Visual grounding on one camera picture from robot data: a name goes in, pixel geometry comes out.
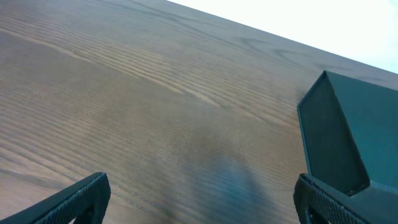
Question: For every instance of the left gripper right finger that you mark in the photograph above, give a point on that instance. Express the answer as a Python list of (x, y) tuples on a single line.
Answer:
[(316, 202)]

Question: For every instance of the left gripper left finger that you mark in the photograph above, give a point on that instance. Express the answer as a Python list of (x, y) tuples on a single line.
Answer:
[(84, 202)]

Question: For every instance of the black gift box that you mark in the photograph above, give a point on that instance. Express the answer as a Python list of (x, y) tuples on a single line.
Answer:
[(349, 133)]

